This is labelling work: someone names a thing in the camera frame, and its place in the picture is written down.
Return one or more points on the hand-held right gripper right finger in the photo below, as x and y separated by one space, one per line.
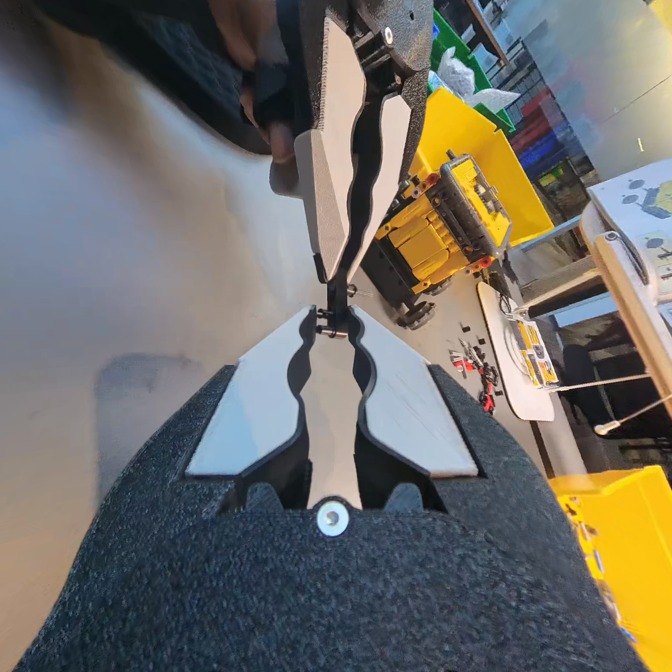
414 414

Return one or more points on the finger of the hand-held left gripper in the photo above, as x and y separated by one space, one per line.
338 89
393 147

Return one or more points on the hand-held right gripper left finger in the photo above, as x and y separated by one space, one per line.
246 414

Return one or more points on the black brick beam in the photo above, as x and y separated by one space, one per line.
337 302

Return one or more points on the grey axle pin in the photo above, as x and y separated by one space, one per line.
354 290

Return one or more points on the pale grey desk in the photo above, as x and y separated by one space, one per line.
131 262

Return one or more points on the person's left hand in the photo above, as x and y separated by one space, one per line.
241 31

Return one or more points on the green storage bin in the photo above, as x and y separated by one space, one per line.
446 36

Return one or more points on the white plastic bags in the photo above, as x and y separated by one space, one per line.
456 71

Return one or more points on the large yellow storage bin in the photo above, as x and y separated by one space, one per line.
462 136

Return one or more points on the pile of small brick parts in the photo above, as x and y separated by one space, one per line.
485 375

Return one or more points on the yellow brick toy truck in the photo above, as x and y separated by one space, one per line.
420 246

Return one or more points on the white oval board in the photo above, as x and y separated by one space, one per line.
525 404

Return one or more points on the sticker sheet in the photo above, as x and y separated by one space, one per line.
535 351

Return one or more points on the stack of coloured storage bins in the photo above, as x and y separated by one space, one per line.
546 141

